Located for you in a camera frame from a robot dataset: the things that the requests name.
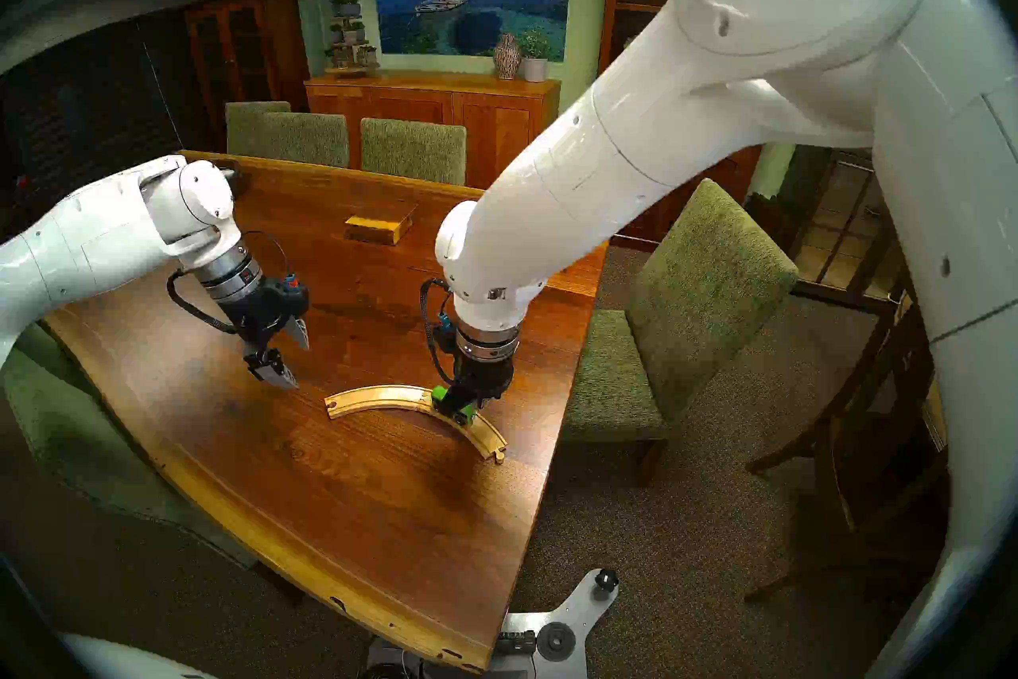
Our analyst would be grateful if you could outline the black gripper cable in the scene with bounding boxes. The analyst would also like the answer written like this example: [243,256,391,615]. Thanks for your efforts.
[420,277,462,388]
[165,268,247,335]

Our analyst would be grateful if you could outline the dark slatted window shutter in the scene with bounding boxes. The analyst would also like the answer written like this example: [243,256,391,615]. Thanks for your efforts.
[0,0,188,225]

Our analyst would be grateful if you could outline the light wooden sideboard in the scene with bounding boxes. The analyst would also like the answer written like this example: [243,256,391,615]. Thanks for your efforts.
[305,70,562,191]

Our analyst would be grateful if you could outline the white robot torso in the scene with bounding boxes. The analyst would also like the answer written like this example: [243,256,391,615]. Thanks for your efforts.
[60,634,220,679]

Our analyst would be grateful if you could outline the dark glass-front console table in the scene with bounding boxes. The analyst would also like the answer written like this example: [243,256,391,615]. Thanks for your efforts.
[783,144,907,312]

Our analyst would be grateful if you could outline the plant in white pot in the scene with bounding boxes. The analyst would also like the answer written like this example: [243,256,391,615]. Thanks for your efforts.
[519,27,551,83]

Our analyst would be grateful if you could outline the dark wood glass-door cabinet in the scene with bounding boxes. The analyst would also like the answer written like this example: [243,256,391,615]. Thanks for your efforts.
[183,0,309,153]

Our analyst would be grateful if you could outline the flat wooden box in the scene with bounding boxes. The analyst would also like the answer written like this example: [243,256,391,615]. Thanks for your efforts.
[344,202,420,246]

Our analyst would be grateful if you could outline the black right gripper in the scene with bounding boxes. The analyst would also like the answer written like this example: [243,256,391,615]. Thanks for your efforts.
[445,347,519,423]

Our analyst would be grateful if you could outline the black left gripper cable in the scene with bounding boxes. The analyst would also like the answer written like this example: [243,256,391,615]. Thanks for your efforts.
[165,268,247,335]

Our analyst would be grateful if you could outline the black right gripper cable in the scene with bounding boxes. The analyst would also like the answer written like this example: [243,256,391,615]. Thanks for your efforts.
[420,277,462,388]

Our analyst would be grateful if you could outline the tiered stand with plants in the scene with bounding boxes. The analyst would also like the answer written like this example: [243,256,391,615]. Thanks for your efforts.
[322,0,381,78]

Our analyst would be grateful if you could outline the curved wooden train track piece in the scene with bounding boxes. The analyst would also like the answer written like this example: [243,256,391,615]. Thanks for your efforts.
[418,387,508,465]
[324,384,426,420]

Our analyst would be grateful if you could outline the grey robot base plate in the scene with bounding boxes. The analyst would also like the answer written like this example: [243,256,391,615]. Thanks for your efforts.
[497,568,621,679]

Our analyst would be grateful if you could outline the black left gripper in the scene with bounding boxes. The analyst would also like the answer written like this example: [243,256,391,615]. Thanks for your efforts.
[233,278,311,391]

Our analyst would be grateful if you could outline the green toy train car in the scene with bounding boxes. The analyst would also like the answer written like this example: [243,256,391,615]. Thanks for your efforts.
[431,385,480,425]

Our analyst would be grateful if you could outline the dark wooden chair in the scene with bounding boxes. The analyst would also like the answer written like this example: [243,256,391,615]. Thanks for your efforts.
[744,272,951,607]

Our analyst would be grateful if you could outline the patterned ceramic vase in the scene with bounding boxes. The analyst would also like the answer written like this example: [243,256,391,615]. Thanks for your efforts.
[493,33,523,80]

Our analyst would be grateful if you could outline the green upholstered dining chair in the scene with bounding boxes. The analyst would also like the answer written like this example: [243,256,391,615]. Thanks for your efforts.
[265,113,351,169]
[0,326,259,568]
[360,118,468,187]
[225,101,291,157]
[561,178,798,487]

